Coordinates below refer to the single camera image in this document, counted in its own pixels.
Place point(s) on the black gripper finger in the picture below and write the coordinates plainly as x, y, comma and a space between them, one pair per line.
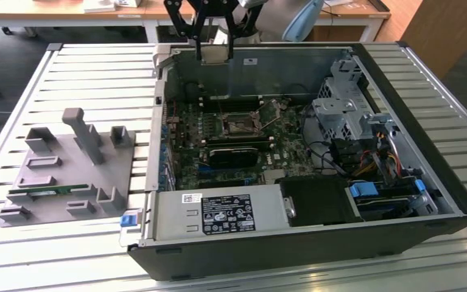
197, 48
229, 45

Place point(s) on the silver green CPU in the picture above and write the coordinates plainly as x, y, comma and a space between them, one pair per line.
215, 54

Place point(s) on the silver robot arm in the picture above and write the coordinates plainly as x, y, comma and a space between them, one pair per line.
271, 21

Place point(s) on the CPU socket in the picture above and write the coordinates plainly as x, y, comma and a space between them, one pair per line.
236, 126

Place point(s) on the black RAM slot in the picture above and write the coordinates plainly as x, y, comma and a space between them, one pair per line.
236, 140
236, 145

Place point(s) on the thin metal locking lever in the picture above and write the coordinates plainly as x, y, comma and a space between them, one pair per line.
219, 103

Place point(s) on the white box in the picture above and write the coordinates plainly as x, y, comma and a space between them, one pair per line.
99, 6

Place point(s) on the light wooden desk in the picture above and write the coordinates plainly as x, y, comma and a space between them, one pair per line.
53, 16
351, 15

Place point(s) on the metal disk bay cage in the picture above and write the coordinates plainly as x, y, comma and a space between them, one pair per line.
334, 115

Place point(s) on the green motherboard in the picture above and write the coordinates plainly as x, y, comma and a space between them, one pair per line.
290, 146

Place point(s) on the black graphics card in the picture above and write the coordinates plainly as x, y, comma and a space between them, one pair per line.
232, 158

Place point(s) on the small silver heatsink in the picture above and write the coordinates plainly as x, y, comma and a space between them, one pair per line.
275, 176

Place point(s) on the grey plastic parts rack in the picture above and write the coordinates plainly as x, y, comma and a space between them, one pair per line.
67, 170

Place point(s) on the brown wooden cabinet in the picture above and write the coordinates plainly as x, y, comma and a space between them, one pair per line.
448, 33

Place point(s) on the silver power supply unit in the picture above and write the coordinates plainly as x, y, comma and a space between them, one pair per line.
176, 216

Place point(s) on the black plastic shroud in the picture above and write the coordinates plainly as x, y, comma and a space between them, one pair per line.
318, 200

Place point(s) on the hard disk in blue carrier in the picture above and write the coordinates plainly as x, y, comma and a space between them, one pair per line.
363, 188

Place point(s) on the green RAM stick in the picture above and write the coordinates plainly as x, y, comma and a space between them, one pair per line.
49, 189

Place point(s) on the blue case latch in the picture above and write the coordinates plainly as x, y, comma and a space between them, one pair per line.
128, 221

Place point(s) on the blue plastic clip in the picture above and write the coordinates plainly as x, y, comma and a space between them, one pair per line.
418, 185

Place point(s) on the black open PC case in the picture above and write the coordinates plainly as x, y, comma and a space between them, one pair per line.
257, 261

